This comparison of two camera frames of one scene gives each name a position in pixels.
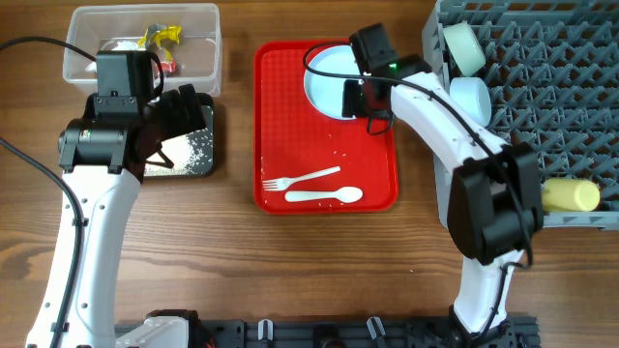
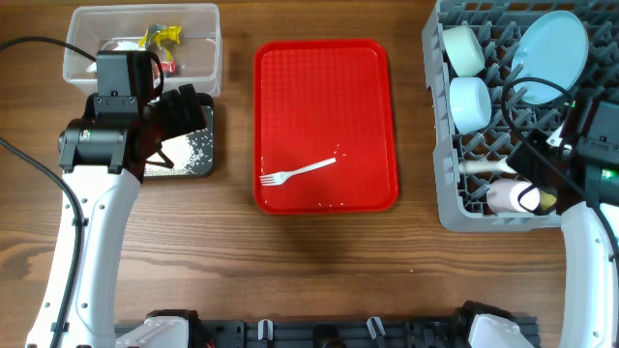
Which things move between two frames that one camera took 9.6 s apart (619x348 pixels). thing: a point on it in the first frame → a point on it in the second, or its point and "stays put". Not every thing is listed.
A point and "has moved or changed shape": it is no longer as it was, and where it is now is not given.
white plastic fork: x=278 y=184 has moved or changed shape
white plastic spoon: x=348 y=194 has moved or changed shape
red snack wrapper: x=168 y=67 stays put
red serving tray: x=306 y=162 stays put
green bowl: x=465 y=47 stays put
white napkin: x=124 y=45 stays put
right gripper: x=350 y=103 → x=518 y=159
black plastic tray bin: x=191 y=155 stays put
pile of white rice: x=191 y=155 stays put
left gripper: x=179 y=123 stays put
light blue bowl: x=472 y=96 stays put
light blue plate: x=325 y=94 → x=553 y=46
